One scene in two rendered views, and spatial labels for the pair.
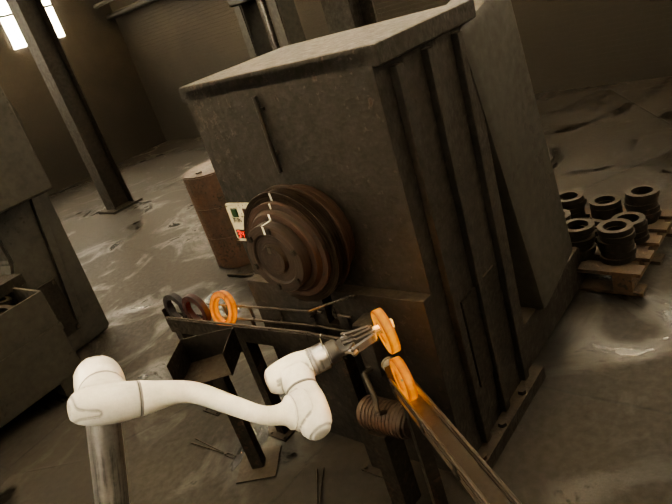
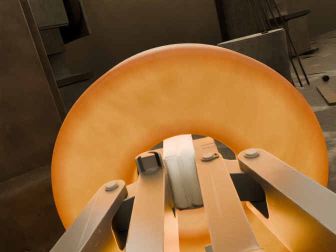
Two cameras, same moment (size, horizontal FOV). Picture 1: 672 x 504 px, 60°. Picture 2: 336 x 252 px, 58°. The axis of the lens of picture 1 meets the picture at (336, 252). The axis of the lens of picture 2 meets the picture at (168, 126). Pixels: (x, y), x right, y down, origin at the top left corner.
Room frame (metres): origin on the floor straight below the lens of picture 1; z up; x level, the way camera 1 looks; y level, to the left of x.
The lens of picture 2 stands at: (1.61, 0.09, 0.99)
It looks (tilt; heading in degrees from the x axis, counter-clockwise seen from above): 15 degrees down; 284
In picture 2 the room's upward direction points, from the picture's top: 14 degrees counter-clockwise
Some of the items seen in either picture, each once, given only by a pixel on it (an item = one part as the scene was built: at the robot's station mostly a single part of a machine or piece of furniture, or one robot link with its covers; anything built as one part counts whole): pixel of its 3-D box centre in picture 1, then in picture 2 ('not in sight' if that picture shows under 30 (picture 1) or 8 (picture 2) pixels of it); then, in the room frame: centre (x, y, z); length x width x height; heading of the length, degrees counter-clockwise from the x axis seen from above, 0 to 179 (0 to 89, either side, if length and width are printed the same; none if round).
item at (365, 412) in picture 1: (399, 456); not in sight; (1.77, 0.01, 0.27); 0.22 x 0.13 x 0.53; 45
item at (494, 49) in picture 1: (455, 175); not in sight; (2.92, -0.72, 0.89); 1.04 x 0.95 x 1.78; 135
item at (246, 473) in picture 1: (229, 408); not in sight; (2.30, 0.70, 0.36); 0.26 x 0.20 x 0.72; 80
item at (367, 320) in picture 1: (374, 344); not in sight; (1.95, -0.03, 0.68); 0.11 x 0.08 x 0.24; 135
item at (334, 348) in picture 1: (340, 348); not in sight; (1.62, 0.08, 0.92); 0.09 x 0.08 x 0.07; 100
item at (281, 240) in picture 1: (277, 257); not in sight; (2.03, 0.21, 1.11); 0.28 x 0.06 x 0.28; 45
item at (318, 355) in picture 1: (319, 358); not in sight; (1.61, 0.15, 0.91); 0.09 x 0.06 x 0.09; 10
